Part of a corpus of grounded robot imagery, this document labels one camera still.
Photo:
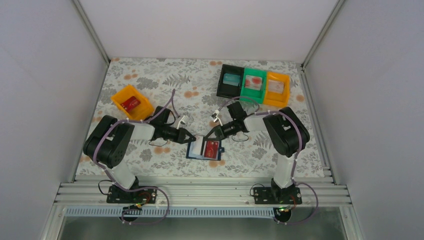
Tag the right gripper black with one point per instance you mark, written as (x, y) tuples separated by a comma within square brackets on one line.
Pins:
[(218, 131)]

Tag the floral table mat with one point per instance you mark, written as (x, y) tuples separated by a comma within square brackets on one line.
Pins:
[(195, 81)]

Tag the orange bin left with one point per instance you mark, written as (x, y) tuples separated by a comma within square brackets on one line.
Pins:
[(142, 111)]

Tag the orange bin right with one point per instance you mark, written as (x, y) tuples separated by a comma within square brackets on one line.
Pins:
[(277, 100)]

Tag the pale card stack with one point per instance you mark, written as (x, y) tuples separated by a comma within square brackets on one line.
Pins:
[(276, 86)]

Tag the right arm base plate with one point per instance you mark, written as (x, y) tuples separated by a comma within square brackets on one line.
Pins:
[(265, 196)]

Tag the green bin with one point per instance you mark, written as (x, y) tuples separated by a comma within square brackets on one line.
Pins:
[(258, 96)]

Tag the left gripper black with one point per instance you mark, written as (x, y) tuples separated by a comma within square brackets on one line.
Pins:
[(180, 134)]

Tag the black bin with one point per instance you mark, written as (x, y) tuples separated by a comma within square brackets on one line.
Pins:
[(227, 91)]

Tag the aluminium mounting rail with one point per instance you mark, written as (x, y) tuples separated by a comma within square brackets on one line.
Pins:
[(205, 191)]

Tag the blue leather card holder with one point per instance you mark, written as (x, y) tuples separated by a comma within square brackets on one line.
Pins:
[(221, 150)]

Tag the white red card stack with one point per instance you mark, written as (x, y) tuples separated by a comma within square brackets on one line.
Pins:
[(253, 82)]

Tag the orange bin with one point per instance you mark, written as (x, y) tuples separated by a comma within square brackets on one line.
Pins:
[(277, 100), (142, 111)]

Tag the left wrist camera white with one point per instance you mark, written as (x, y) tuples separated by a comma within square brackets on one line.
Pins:
[(181, 122)]

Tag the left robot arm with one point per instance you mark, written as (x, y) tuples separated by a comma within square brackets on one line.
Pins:
[(106, 146)]

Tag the teal card stack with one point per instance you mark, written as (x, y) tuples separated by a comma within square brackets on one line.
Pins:
[(231, 79)]

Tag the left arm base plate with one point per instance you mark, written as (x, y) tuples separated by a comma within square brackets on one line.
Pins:
[(116, 195)]

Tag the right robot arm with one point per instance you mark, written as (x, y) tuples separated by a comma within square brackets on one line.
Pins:
[(287, 133)]

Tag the white floral card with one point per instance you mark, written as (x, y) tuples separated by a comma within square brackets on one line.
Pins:
[(196, 147)]

